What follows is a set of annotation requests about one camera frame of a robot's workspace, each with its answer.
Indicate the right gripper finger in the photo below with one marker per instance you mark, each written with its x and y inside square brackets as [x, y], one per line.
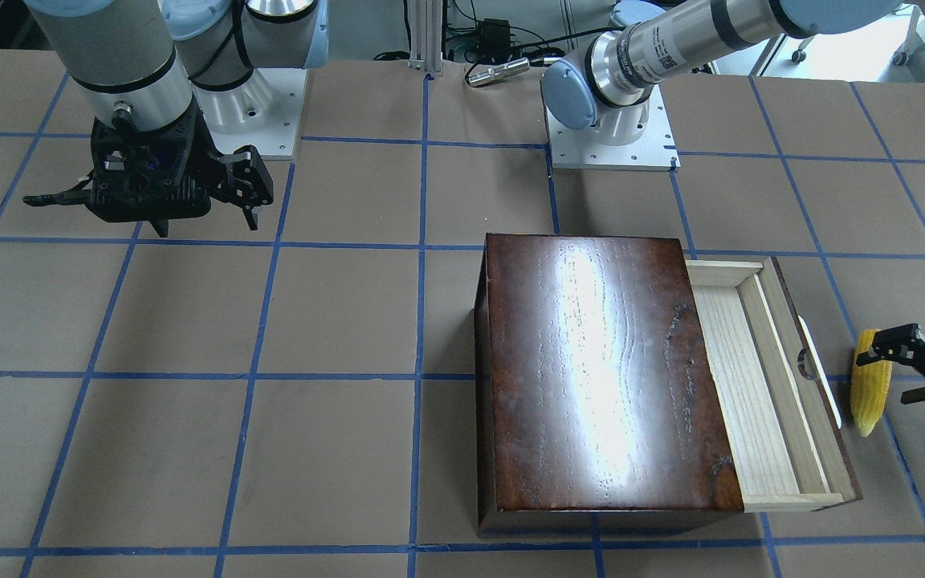
[244, 182]
[76, 196]

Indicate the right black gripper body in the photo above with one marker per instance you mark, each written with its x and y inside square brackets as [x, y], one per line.
[204, 157]

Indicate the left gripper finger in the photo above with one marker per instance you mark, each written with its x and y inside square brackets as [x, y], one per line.
[913, 396]
[904, 344]

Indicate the yellow corn cob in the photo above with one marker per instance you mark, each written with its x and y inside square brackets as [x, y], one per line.
[869, 385]

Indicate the light wood drawer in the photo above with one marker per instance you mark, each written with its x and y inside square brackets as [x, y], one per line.
[781, 418]

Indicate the dark wooden drawer box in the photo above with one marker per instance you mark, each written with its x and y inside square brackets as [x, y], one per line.
[596, 409]

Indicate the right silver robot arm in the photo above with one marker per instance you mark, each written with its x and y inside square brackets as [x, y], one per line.
[180, 99]

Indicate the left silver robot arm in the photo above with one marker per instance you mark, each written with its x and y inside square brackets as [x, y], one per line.
[620, 68]

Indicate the black electronics box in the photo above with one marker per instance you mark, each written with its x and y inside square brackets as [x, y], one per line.
[492, 35]

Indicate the silver cylinder tool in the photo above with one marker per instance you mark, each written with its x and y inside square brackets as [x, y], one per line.
[498, 73]

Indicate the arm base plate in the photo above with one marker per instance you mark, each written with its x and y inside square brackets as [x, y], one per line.
[265, 112]
[637, 138]

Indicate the aluminium frame post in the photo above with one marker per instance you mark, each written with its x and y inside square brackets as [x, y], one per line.
[426, 36]

